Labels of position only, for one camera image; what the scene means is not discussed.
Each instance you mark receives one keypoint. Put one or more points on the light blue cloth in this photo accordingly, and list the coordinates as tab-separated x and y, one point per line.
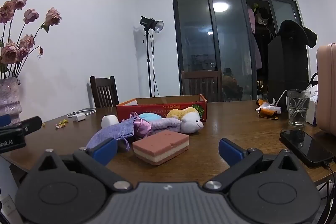
149	117

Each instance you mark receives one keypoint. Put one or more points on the black coat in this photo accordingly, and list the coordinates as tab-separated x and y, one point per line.
291	29

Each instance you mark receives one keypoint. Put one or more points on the black smartphone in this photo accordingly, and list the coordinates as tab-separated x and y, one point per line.
305	146

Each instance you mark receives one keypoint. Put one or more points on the hanging pink garment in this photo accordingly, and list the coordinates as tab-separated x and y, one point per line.
253	27

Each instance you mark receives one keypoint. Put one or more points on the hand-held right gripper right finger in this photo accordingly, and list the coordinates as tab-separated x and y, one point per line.
229	151

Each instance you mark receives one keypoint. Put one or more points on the sliding glass door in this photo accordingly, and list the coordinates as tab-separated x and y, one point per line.
228	50

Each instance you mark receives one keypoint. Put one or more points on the dark wooden chair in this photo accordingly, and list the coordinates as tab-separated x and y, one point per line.
103	92
200	85

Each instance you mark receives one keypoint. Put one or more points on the orange and white wrapper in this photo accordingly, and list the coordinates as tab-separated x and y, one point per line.
262	114

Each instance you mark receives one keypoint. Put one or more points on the red cardboard box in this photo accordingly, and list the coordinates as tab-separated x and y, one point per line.
157	106

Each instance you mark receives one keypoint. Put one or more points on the studio light on stand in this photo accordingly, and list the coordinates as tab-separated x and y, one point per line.
149	23

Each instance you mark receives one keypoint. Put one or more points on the purple towel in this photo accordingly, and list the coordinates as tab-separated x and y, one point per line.
165	124

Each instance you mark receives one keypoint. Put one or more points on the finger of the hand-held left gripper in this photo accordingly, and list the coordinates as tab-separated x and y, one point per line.
31	123
4	120

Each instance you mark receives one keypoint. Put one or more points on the bunch of dried pink roses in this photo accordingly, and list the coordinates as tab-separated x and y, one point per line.
26	41

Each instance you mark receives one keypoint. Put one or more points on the yellow and white plush toy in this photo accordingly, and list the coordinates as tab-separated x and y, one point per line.
190	121

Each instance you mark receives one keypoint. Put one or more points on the pink suitcase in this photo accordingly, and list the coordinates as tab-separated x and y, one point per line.
326	87

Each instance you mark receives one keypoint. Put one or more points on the black paper bag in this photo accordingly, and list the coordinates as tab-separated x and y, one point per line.
287	71

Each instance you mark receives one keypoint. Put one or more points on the scattered yellow petals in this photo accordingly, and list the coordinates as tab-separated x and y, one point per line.
62	123

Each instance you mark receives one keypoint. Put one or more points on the white makeup sponge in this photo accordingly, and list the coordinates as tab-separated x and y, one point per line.
109	121

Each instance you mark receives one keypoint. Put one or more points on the white tube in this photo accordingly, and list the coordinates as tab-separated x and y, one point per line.
271	109

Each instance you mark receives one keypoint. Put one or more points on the pink layered sponge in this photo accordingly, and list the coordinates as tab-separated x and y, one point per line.
161	146

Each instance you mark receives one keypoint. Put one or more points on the clear drinking glass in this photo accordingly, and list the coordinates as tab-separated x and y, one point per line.
298	108

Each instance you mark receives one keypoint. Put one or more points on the purple satin pouch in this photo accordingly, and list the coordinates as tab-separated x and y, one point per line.
141	127

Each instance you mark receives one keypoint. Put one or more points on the speckled pink vase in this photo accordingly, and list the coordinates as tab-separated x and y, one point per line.
9	100

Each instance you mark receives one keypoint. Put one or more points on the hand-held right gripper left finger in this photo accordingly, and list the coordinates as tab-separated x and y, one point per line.
106	151

